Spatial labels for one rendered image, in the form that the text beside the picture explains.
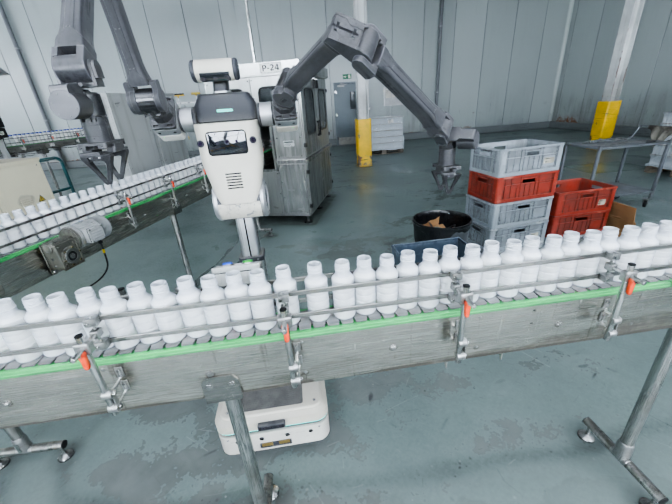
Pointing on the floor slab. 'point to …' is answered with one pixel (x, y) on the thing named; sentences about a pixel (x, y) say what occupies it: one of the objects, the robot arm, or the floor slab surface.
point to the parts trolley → (621, 161)
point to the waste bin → (441, 223)
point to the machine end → (292, 141)
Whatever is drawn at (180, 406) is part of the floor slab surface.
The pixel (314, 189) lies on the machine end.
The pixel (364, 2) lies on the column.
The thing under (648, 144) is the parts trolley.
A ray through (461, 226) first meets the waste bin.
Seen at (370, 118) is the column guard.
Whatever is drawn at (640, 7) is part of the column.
